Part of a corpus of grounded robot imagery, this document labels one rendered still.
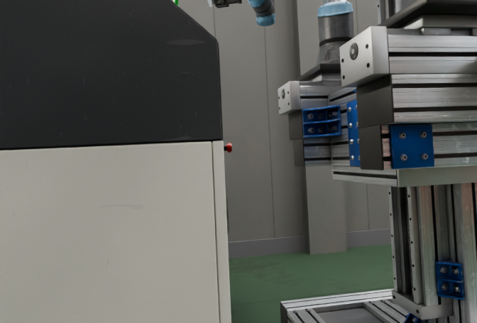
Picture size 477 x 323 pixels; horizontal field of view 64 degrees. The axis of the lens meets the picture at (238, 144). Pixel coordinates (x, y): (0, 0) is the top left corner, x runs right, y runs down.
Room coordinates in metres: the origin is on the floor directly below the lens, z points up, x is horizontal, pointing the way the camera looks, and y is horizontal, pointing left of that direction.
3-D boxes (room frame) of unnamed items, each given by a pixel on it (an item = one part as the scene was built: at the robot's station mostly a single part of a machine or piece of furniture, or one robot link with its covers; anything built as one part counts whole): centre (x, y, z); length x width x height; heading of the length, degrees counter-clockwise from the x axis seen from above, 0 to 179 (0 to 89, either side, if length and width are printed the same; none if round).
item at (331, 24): (1.29, -0.35, 1.20); 0.13 x 0.12 x 0.14; 164
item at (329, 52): (1.29, -0.35, 1.09); 0.15 x 0.15 x 0.10
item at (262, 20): (1.47, -0.13, 1.34); 0.11 x 0.08 x 0.11; 164
